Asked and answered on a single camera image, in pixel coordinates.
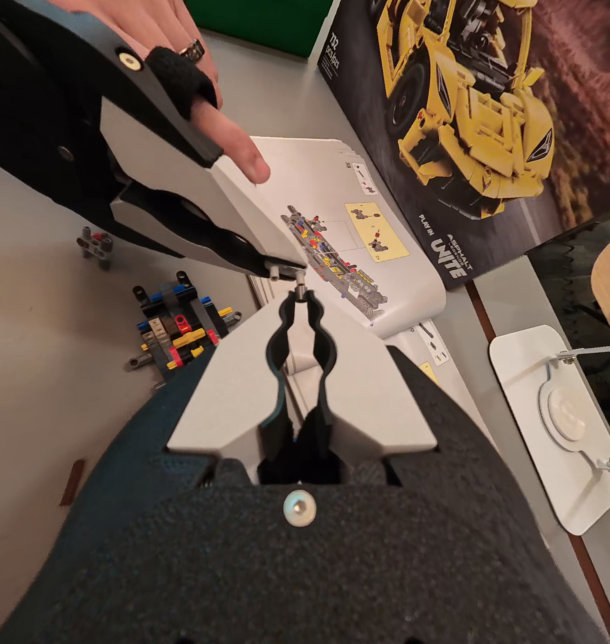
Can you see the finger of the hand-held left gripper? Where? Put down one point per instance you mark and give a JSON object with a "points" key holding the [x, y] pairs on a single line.
{"points": [[209, 186], [149, 221]]}

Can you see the light grey lego connector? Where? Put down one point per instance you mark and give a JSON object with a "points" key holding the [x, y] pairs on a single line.
{"points": [[284, 270]]}

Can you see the green plastic bin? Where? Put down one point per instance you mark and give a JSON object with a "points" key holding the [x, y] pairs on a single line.
{"points": [[259, 25]]}

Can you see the lego set box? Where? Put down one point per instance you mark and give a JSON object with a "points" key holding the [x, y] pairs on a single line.
{"points": [[385, 201]]}

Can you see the grey lego cross connector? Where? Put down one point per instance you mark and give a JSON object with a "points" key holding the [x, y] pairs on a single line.
{"points": [[91, 246]]}

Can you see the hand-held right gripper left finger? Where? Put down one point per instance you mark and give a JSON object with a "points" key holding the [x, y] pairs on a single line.
{"points": [[224, 402]]}

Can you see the brown lego axle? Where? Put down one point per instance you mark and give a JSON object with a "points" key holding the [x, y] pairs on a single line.
{"points": [[73, 480]]}

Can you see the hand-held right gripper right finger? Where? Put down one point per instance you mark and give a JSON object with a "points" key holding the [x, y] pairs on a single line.
{"points": [[380, 402]]}

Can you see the lego car chassis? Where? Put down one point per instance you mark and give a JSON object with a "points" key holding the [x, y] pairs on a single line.
{"points": [[179, 327]]}

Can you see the white desk stand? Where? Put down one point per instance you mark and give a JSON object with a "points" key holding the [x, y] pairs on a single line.
{"points": [[526, 377]]}

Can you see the lego instruction booklet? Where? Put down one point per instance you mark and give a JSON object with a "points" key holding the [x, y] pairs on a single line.
{"points": [[310, 166]]}

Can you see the person's left hand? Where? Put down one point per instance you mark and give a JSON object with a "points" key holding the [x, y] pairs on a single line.
{"points": [[149, 20]]}

